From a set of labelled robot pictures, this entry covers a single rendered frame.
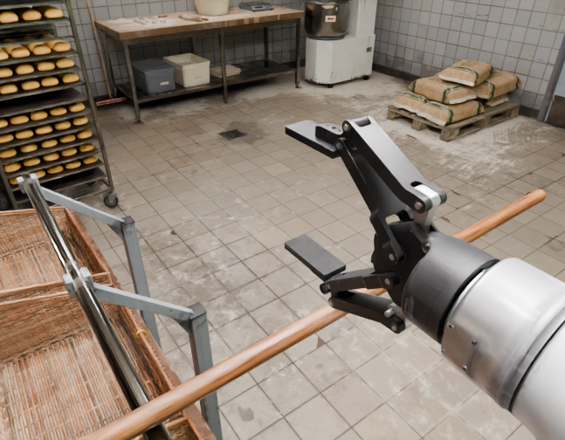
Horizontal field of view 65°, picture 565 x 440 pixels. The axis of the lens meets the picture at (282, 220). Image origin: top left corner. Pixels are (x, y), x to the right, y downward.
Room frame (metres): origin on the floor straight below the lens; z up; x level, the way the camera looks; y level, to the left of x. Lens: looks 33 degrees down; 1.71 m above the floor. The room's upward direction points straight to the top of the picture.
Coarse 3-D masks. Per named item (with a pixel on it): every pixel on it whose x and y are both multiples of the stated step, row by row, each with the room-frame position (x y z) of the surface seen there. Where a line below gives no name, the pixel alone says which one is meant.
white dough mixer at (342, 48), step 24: (312, 0) 5.85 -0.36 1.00; (336, 0) 5.66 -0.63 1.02; (360, 0) 5.95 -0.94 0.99; (312, 24) 5.72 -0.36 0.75; (336, 24) 5.67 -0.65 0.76; (360, 24) 5.96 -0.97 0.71; (312, 48) 5.77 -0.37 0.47; (336, 48) 5.71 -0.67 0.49; (360, 48) 5.95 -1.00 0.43; (312, 72) 5.76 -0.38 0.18; (336, 72) 5.73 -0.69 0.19; (360, 72) 5.97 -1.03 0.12
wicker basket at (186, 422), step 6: (180, 420) 0.62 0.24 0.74; (186, 420) 0.63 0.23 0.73; (192, 420) 0.63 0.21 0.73; (168, 426) 0.60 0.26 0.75; (174, 426) 0.61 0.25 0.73; (180, 426) 0.62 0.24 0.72; (186, 426) 0.63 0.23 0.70; (192, 426) 0.61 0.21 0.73; (180, 432) 0.61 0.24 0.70; (186, 432) 0.63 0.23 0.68; (192, 432) 0.60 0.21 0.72; (198, 432) 0.59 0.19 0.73; (138, 438) 0.56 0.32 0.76; (174, 438) 0.61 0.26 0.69; (180, 438) 0.61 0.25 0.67; (186, 438) 0.62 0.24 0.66; (192, 438) 0.61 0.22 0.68; (198, 438) 0.58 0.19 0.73; (204, 438) 0.58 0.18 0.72
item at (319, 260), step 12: (288, 240) 0.40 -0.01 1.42; (300, 240) 0.40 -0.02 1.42; (312, 240) 0.40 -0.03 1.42; (300, 252) 0.38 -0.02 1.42; (312, 252) 0.38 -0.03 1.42; (324, 252) 0.38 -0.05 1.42; (312, 264) 0.36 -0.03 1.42; (324, 264) 0.36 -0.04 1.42; (336, 264) 0.36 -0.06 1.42; (324, 276) 0.34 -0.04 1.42
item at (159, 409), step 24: (504, 216) 0.80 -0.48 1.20; (336, 312) 0.51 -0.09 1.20; (288, 336) 0.46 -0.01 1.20; (240, 360) 0.41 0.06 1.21; (264, 360) 0.43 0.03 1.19; (192, 384) 0.37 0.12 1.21; (216, 384) 0.38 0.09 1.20; (144, 408) 0.34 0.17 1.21; (168, 408) 0.34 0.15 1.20; (96, 432) 0.31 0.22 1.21; (120, 432) 0.31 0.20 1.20
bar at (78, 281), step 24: (24, 192) 1.01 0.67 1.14; (48, 192) 1.04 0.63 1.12; (48, 216) 0.84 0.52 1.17; (96, 216) 1.10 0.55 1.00; (72, 264) 0.67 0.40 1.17; (72, 288) 0.61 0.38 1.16; (96, 288) 0.65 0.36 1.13; (144, 288) 1.15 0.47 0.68; (96, 312) 0.54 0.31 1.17; (144, 312) 1.13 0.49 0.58; (168, 312) 0.72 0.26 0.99; (192, 312) 0.76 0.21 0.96; (96, 336) 0.49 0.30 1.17; (192, 336) 0.75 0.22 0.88; (120, 360) 0.44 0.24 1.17; (120, 384) 0.40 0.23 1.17; (216, 408) 0.76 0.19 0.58; (144, 432) 0.33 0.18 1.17; (168, 432) 0.33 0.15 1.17; (216, 432) 0.75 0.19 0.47
